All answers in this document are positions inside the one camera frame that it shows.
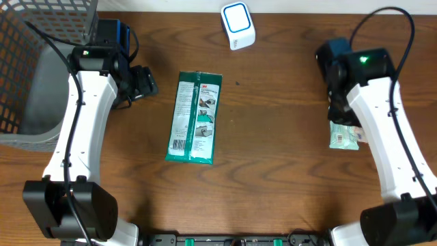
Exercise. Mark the small orange white carton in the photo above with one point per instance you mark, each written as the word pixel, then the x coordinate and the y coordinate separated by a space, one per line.
pixel 359 134

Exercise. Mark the white barcode scanner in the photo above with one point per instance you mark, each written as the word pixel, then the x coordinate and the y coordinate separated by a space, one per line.
pixel 238 25

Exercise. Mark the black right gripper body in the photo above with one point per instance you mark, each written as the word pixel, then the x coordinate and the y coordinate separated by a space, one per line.
pixel 340 111

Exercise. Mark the green white packet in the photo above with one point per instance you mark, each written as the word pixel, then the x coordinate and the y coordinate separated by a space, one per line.
pixel 193 126

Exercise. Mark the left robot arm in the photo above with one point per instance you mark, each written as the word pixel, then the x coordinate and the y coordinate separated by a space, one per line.
pixel 68 203

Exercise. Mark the grey plastic mesh basket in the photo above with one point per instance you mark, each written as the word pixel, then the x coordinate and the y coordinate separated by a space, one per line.
pixel 34 80

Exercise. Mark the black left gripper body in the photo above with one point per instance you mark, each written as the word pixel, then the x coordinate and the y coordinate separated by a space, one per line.
pixel 141 84

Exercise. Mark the light teal wipes pack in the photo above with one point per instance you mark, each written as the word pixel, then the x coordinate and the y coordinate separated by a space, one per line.
pixel 342 137

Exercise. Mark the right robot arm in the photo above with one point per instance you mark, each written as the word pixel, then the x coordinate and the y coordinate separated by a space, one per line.
pixel 362 94

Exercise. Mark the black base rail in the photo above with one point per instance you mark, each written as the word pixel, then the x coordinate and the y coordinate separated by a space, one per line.
pixel 292 239

